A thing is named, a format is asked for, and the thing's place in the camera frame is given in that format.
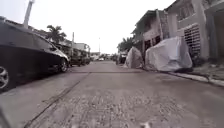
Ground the dark green tree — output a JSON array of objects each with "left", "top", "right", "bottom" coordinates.
[{"left": 116, "top": 36, "right": 136, "bottom": 54}]

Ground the grey concrete road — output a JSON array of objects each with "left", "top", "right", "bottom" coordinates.
[{"left": 0, "top": 59, "right": 224, "bottom": 128}]

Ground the low building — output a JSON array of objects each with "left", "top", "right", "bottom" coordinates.
[{"left": 63, "top": 39, "right": 92, "bottom": 58}]

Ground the thin utility pole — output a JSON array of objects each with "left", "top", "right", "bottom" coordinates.
[{"left": 70, "top": 31, "right": 76, "bottom": 58}]

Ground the grey two-storey house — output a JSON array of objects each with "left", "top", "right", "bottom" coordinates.
[{"left": 131, "top": 8, "right": 171, "bottom": 58}]

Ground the large grey covered vehicle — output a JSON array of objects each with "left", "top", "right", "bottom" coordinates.
[{"left": 144, "top": 35, "right": 194, "bottom": 73}]

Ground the tall palm tree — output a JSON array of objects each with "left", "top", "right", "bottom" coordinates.
[{"left": 45, "top": 24, "right": 68, "bottom": 45}]

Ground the robot's own part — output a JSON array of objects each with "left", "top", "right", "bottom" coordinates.
[{"left": 140, "top": 121, "right": 152, "bottom": 128}]

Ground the dark car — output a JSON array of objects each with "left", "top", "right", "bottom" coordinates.
[{"left": 0, "top": 16, "right": 71, "bottom": 93}]

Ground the raised concrete kerb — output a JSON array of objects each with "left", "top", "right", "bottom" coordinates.
[{"left": 143, "top": 66, "right": 224, "bottom": 88}]

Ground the house with barred window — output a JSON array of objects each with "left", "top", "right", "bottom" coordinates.
[{"left": 165, "top": 0, "right": 224, "bottom": 66}]

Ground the pale pole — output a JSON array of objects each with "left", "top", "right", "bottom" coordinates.
[{"left": 22, "top": 0, "right": 36, "bottom": 30}]

